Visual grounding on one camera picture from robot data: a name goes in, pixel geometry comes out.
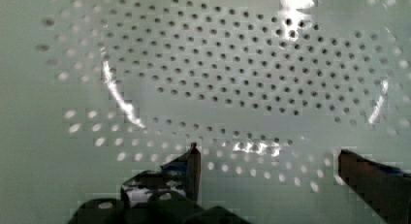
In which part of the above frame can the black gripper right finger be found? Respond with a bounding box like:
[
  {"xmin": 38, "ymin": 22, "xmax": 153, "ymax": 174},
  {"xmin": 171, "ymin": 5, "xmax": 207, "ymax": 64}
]
[{"xmin": 337, "ymin": 149, "xmax": 411, "ymax": 224}]

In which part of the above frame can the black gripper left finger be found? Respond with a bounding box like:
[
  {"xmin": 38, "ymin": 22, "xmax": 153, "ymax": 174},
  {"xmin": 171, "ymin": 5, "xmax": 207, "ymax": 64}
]
[{"xmin": 67, "ymin": 143, "xmax": 251, "ymax": 224}]

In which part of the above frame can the green oval strainer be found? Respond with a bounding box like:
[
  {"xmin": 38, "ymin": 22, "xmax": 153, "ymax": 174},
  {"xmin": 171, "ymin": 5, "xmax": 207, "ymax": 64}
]
[{"xmin": 1, "ymin": 0, "xmax": 410, "ymax": 224}]

